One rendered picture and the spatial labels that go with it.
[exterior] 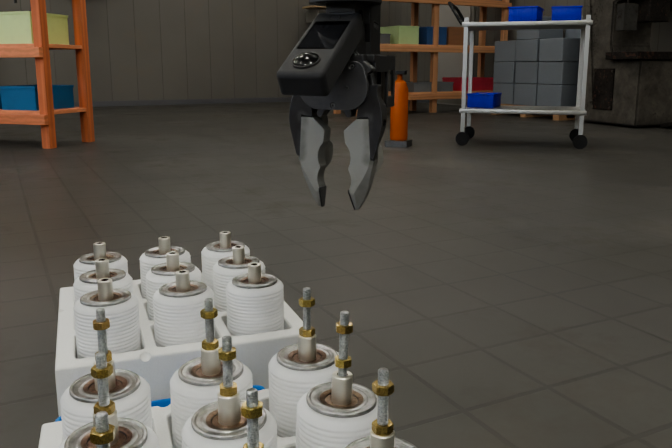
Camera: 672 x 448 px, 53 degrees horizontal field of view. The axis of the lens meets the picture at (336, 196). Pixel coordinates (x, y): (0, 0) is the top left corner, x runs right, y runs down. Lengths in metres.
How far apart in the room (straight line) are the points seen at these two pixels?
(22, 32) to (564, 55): 5.57
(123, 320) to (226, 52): 10.69
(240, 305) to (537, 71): 7.53
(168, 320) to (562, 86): 7.34
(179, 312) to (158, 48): 10.38
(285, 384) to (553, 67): 7.60
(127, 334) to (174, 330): 0.07
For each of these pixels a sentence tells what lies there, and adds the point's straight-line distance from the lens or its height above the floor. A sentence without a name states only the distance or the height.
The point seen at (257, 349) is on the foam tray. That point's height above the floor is 0.16.
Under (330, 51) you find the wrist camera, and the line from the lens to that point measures 0.61.
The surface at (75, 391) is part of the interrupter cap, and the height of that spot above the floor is 0.25.
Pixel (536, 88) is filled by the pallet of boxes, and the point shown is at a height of 0.35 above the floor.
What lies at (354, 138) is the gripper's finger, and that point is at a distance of 0.65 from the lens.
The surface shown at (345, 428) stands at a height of 0.25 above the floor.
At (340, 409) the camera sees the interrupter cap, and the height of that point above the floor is 0.26.
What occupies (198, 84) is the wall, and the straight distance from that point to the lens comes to 11.54.
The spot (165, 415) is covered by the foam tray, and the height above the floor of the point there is 0.18.
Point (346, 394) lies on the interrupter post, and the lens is 0.74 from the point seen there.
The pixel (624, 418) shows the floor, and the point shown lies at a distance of 1.34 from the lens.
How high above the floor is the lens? 0.60
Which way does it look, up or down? 11 degrees down
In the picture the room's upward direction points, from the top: straight up
